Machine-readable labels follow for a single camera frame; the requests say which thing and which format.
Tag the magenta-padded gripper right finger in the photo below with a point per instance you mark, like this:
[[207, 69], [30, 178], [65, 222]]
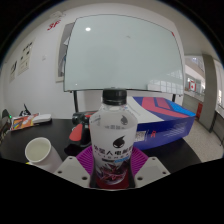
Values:
[[151, 170]]

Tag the large white wall poster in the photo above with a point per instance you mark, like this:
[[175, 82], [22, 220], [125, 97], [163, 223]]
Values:
[[25, 58]]

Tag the small white rectangular block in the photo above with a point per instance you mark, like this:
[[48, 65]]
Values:
[[43, 118]]

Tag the small white wall poster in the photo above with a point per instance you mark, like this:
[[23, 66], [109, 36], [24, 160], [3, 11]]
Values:
[[13, 71]]

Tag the grey wall pinboard with papers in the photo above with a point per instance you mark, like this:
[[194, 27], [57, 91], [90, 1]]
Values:
[[61, 63]]

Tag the large whiteboard on stand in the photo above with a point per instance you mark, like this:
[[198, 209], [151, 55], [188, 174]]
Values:
[[123, 53]]

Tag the red wall sign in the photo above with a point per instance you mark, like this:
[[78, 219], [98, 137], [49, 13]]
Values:
[[53, 25]]

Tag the blue white red cardboard box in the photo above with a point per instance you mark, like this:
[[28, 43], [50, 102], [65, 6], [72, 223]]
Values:
[[163, 123]]

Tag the colourful printed booklet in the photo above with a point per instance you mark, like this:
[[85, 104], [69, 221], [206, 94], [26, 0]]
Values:
[[23, 121]]

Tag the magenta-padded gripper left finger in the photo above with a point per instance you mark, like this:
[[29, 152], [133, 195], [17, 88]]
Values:
[[70, 168]]

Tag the clear black-capped drink bottle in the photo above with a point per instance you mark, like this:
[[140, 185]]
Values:
[[113, 133]]

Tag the red and black tool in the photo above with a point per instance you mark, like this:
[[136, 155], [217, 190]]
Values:
[[78, 133]]

